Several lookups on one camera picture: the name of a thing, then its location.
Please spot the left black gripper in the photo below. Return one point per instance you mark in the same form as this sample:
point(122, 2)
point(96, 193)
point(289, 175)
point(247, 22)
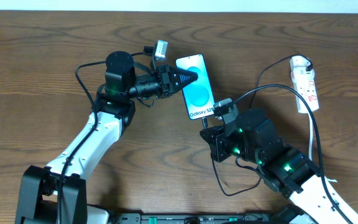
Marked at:
point(165, 81)

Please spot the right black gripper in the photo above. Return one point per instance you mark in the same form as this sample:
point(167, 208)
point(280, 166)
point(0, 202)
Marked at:
point(214, 143)

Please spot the Galaxy smartphone blue screen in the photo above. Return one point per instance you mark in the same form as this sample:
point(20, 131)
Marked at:
point(198, 95)

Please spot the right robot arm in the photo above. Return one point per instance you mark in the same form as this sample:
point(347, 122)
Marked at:
point(252, 137)

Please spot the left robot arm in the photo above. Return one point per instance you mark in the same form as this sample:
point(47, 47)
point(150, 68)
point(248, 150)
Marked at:
point(56, 193)

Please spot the white USB charger plug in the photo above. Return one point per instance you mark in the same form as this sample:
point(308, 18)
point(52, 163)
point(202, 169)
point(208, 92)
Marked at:
point(300, 61)

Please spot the white power strip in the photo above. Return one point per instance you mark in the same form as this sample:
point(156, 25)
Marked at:
point(303, 83)

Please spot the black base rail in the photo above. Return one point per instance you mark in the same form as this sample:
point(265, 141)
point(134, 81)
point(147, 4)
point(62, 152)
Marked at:
point(136, 218)

